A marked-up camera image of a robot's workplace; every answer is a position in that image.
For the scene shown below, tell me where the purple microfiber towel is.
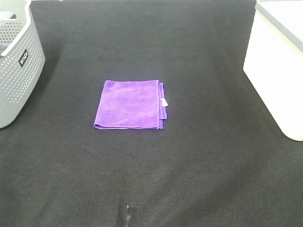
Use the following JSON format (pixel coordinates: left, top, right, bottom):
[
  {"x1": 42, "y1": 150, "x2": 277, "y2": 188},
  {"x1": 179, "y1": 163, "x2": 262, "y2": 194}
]
[{"x1": 94, "y1": 80, "x2": 168, "y2": 130}]

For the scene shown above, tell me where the white plastic storage box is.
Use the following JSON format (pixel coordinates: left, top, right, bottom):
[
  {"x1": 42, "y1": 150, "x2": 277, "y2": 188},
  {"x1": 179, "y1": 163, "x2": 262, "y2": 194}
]
[{"x1": 243, "y1": 0, "x2": 303, "y2": 141}]

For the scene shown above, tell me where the grey perforated plastic basket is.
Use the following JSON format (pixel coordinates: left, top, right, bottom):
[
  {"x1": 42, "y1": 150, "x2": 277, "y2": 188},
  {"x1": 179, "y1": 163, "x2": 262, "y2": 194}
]
[{"x1": 0, "y1": 0, "x2": 45, "y2": 128}]

